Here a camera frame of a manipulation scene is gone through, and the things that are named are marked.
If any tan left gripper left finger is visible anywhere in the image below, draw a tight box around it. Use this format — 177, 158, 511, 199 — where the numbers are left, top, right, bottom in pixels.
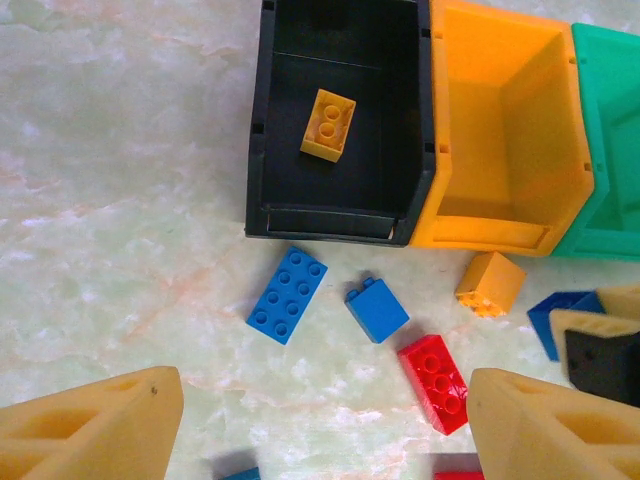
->
0, 365, 184, 480

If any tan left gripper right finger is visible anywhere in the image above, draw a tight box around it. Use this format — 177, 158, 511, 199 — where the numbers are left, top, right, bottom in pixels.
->
466, 367, 640, 480

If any yellow tall square lego brick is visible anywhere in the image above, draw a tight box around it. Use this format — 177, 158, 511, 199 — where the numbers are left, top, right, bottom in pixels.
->
454, 250, 528, 320

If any red lego brick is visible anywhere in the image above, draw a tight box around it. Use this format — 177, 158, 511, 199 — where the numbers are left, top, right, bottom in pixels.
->
432, 467, 486, 480
397, 333, 474, 436

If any blue eight-stud lego brick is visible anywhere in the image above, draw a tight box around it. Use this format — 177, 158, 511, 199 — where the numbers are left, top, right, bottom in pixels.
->
245, 245, 330, 347

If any orange plastic bin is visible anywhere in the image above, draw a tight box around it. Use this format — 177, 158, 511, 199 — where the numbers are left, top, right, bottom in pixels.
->
409, 0, 599, 259

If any blue tall square lego brick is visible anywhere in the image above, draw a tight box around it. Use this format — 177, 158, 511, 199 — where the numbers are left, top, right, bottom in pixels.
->
344, 276, 410, 345

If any green plastic bin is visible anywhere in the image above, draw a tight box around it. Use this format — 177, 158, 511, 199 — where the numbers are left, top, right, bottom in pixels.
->
549, 22, 640, 264

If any black plastic bin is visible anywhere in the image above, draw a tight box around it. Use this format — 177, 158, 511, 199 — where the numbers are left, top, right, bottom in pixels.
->
244, 0, 439, 250

